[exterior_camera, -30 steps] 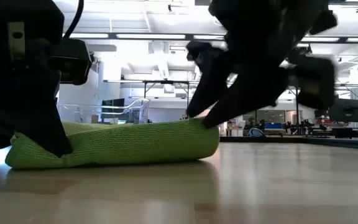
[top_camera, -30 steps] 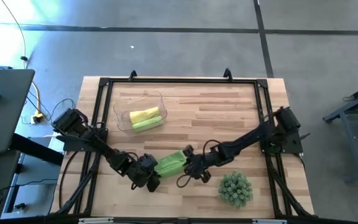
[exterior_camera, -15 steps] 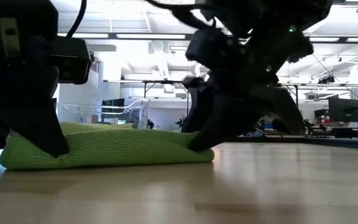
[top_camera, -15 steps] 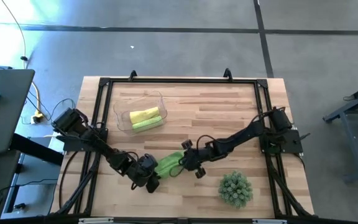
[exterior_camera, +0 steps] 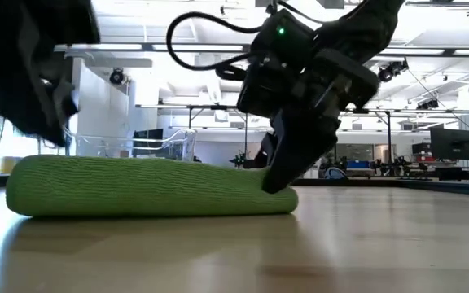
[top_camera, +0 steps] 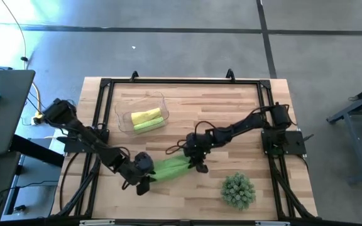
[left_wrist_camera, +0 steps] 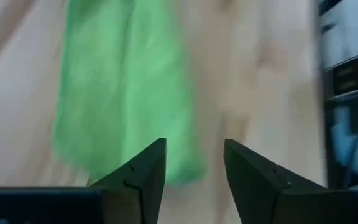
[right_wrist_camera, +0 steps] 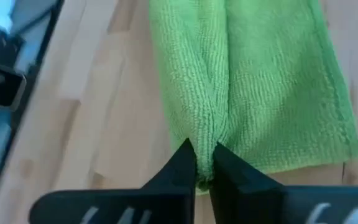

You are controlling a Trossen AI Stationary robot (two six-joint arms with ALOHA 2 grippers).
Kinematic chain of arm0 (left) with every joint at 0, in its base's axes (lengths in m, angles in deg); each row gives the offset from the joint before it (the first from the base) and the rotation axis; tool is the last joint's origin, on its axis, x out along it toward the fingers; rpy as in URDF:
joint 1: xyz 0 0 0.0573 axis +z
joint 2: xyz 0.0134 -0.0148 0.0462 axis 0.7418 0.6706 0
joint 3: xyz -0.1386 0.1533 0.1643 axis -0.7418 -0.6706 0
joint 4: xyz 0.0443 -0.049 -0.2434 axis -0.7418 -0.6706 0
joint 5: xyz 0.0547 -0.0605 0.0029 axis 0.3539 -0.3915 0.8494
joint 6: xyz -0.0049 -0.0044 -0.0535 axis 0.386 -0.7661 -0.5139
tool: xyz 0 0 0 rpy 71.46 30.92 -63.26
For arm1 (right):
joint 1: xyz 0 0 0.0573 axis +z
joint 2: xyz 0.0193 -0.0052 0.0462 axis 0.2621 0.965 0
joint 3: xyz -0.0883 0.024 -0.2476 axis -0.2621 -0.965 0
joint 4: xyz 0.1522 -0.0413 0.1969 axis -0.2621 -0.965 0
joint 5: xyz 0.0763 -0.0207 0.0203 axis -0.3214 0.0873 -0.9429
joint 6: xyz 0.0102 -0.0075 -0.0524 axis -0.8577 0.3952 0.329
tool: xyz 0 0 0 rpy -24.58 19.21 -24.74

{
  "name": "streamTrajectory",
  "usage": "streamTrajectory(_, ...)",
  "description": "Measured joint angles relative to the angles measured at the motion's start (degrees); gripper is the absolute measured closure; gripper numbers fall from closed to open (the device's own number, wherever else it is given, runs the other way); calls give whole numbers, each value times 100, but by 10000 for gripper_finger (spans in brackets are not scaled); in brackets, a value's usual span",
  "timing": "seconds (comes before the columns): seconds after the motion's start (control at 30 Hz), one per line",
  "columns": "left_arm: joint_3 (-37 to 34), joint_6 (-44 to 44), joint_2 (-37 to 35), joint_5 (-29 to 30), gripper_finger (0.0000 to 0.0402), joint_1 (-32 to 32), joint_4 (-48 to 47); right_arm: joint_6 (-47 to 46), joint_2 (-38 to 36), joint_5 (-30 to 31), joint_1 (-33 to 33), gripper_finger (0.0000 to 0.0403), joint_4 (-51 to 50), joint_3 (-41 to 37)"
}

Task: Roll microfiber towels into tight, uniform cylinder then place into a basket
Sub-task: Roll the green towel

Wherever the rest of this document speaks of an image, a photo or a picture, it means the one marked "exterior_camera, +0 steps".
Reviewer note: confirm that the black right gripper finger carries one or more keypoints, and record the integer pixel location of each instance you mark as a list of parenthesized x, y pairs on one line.
[(295, 158), (267, 150)]

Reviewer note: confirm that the bright green microfiber towel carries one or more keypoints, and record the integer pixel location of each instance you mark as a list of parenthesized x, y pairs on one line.
[(137, 187)]

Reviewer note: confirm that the black monitor on arm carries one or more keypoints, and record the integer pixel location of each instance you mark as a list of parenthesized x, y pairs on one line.
[(452, 144)]

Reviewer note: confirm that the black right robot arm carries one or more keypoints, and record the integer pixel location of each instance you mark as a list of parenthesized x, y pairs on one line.
[(365, 24)]

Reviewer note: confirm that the clear plastic basket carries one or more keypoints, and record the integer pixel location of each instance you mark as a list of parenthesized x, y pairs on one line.
[(169, 142)]

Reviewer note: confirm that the blue and white object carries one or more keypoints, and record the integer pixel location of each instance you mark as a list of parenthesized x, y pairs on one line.
[(334, 173)]

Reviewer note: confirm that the blue bin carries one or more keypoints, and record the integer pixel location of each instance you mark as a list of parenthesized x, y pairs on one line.
[(358, 164)]

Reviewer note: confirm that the yellow bin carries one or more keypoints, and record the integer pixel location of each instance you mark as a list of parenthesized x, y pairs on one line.
[(8, 163)]

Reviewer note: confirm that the background robot equipment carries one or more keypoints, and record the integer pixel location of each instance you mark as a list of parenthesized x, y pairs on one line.
[(397, 164)]

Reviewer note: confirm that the pair of dark monitors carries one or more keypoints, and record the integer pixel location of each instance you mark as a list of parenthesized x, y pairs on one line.
[(149, 135)]

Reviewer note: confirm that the red box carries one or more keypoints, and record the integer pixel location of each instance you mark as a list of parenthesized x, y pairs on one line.
[(422, 158)]

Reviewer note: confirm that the long ceiling light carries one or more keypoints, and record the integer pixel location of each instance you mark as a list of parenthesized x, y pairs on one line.
[(137, 46)]

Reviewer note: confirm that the black metal stand frame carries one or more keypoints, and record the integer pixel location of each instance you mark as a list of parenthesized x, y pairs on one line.
[(218, 107), (375, 110)]

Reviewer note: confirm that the black ceiling dome camera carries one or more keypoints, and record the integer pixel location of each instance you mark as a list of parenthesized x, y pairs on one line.
[(117, 76)]

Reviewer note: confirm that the black aluminium table frame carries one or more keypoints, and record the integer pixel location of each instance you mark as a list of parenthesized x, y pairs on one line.
[(422, 185)]

